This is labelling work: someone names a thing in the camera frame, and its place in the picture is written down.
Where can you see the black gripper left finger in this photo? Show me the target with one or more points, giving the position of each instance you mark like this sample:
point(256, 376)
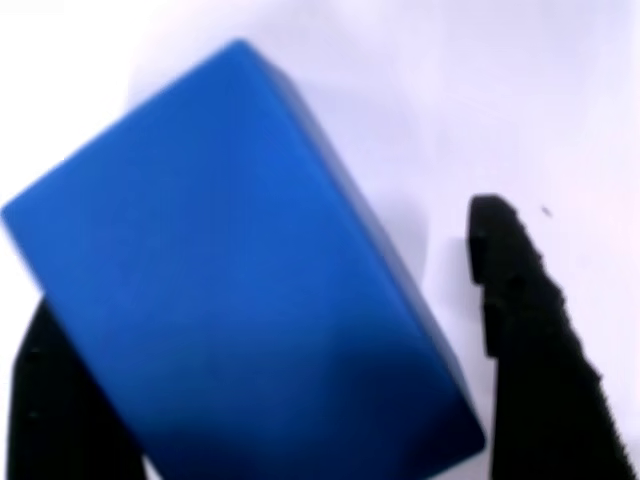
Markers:
point(55, 415)

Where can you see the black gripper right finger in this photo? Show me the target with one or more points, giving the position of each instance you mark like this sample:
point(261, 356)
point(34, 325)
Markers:
point(535, 390)

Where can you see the blue rectangular block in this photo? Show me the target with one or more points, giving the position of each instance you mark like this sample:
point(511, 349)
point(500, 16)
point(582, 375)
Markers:
point(235, 260)

